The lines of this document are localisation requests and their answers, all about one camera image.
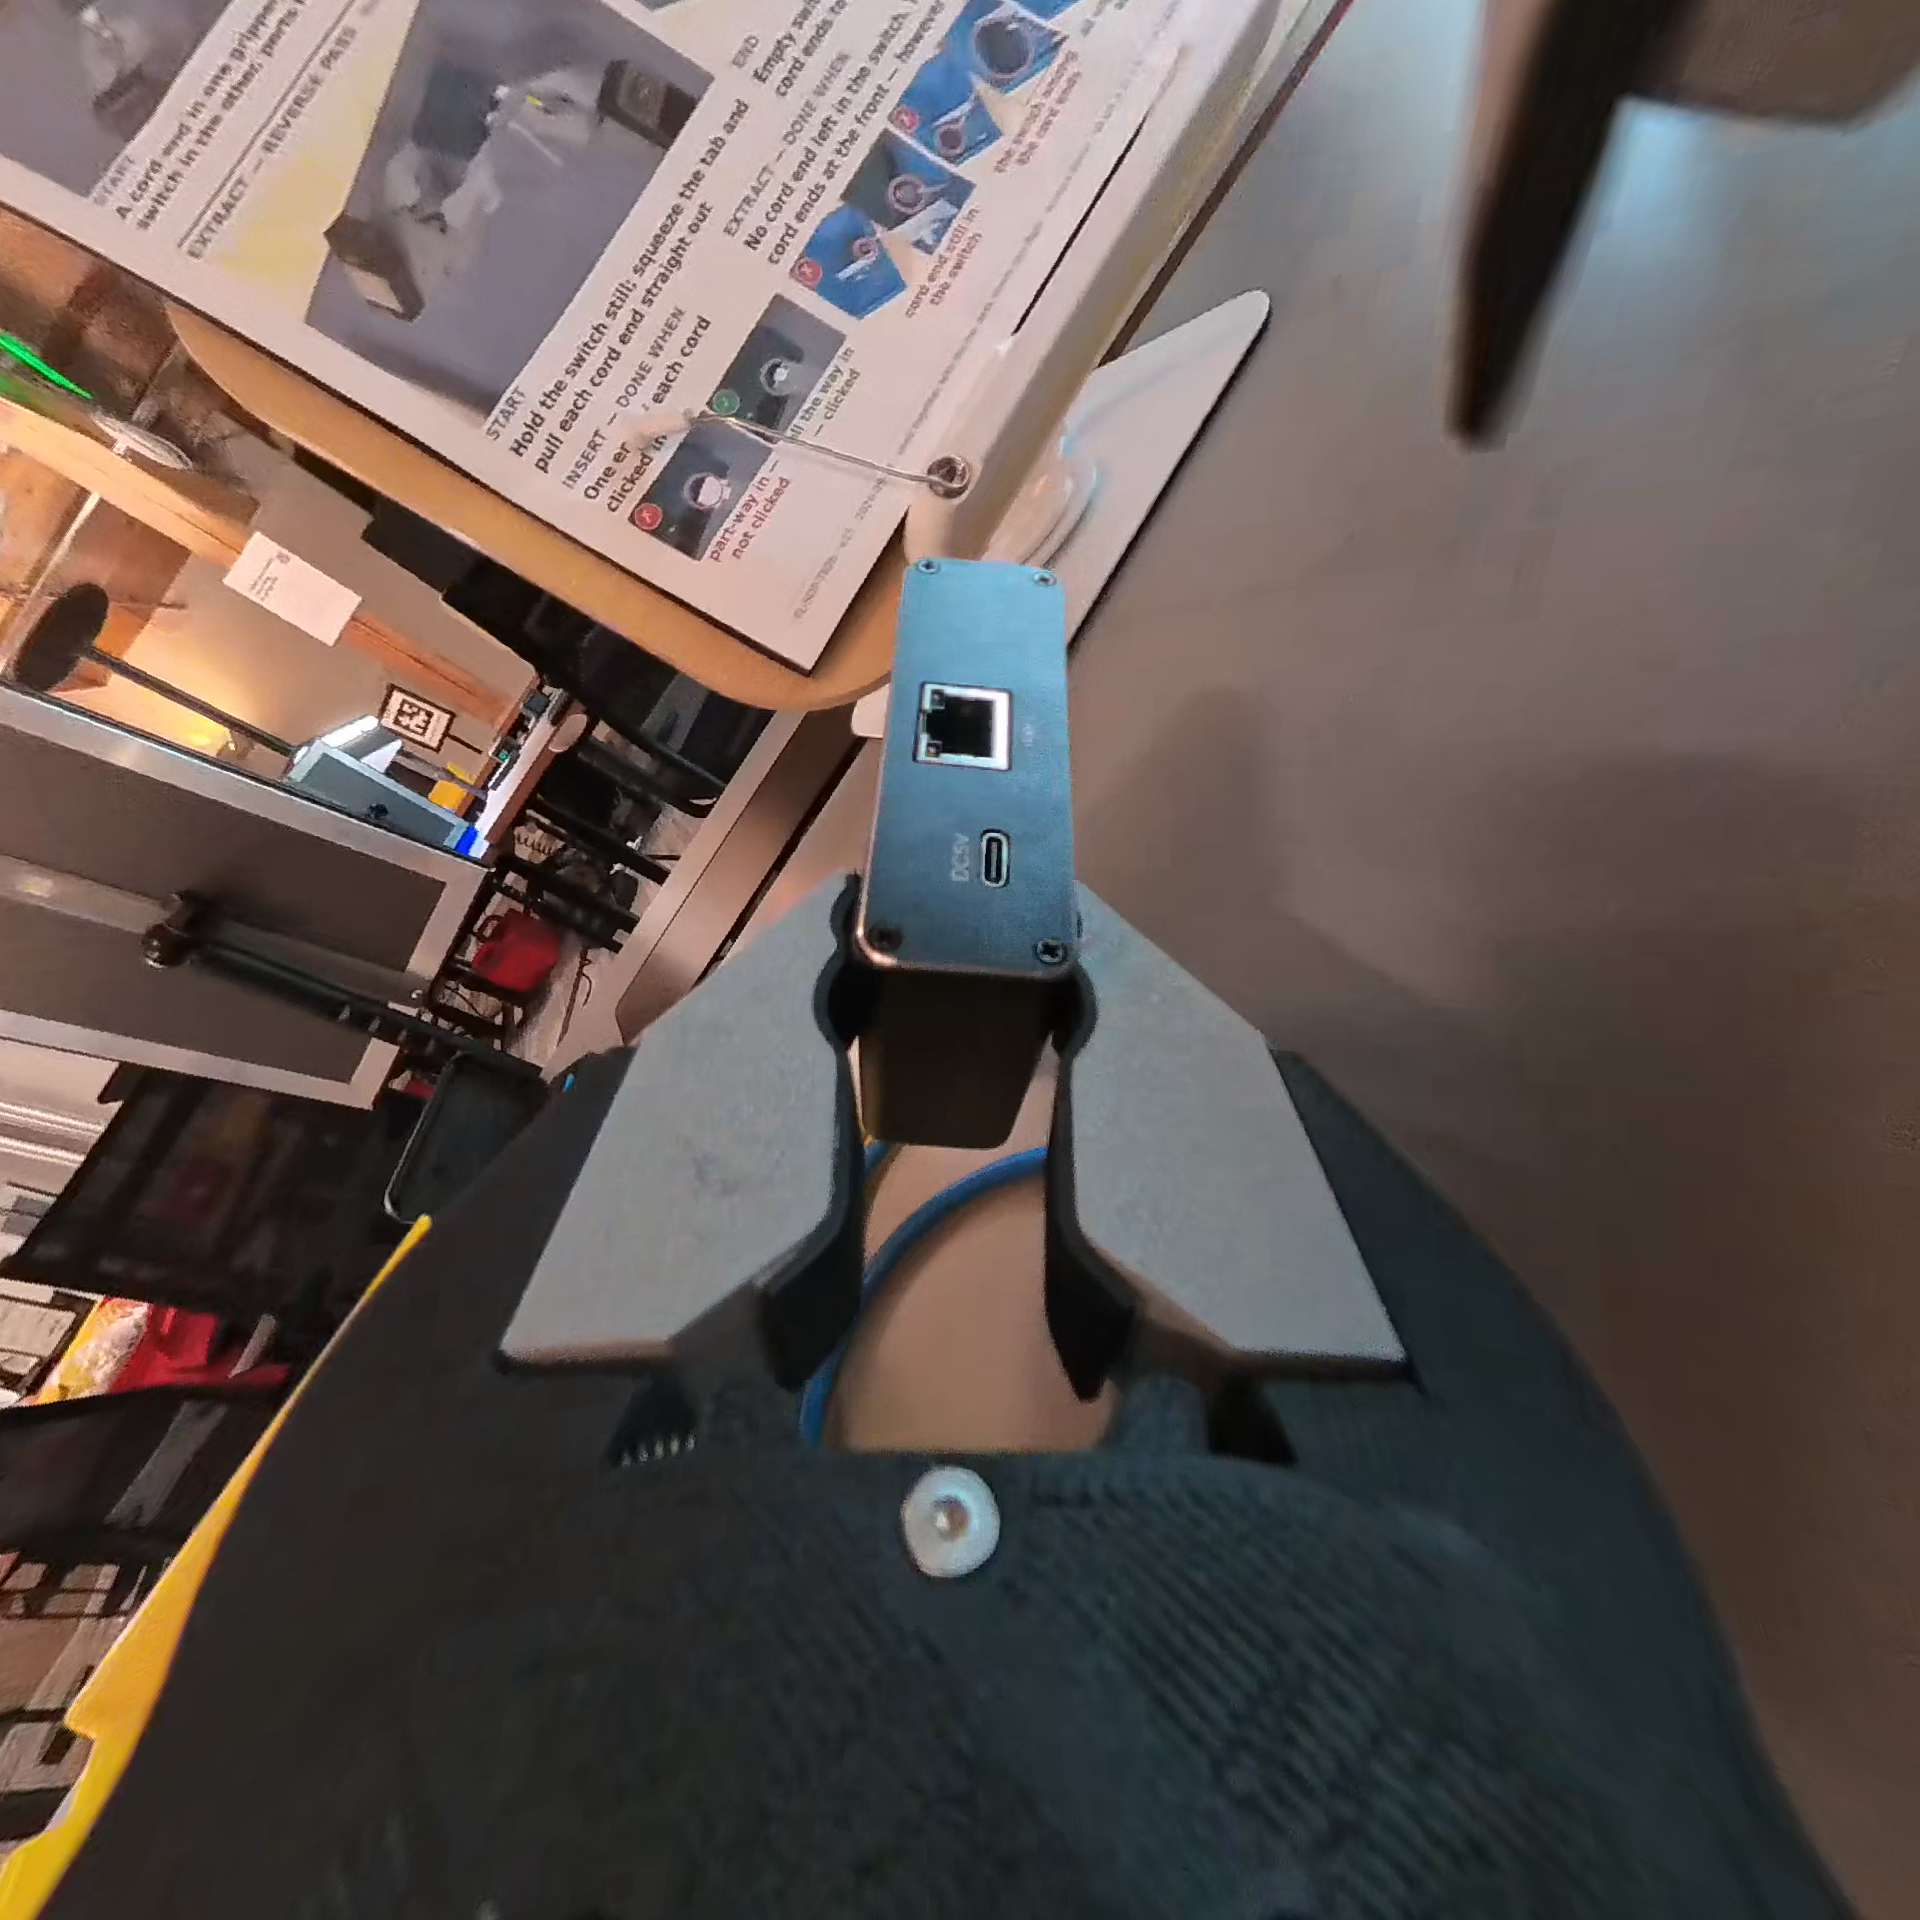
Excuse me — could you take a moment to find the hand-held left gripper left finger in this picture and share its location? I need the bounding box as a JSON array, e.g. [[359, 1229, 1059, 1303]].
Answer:
[[499, 872, 874, 1398]]

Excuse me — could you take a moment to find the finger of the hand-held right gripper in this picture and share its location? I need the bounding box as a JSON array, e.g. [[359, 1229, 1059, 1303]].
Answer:
[[1445, 0, 1920, 448]]

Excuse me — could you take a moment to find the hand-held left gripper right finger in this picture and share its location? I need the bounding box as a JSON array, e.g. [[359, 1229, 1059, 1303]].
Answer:
[[1041, 884, 1413, 1401]]

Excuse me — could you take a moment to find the black ethernet splitter box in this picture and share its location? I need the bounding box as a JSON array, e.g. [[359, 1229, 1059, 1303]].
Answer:
[[852, 558, 1086, 1150]]

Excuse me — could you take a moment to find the red bag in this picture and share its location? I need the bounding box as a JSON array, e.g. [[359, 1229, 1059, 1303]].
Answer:
[[468, 909, 568, 1003]]

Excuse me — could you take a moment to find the white paper tag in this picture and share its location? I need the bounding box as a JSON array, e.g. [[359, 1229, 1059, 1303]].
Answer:
[[223, 532, 364, 648]]

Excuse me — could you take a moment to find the printed instruction sheet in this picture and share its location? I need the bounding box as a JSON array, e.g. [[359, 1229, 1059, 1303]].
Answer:
[[0, 0, 1188, 675]]

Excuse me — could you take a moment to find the beige display board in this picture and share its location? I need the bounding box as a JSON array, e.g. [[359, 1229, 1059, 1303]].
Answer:
[[0, 0, 1351, 718]]

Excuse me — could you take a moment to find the blue ethernet cable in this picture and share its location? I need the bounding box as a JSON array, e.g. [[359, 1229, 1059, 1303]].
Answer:
[[796, 1150, 1053, 1449]]

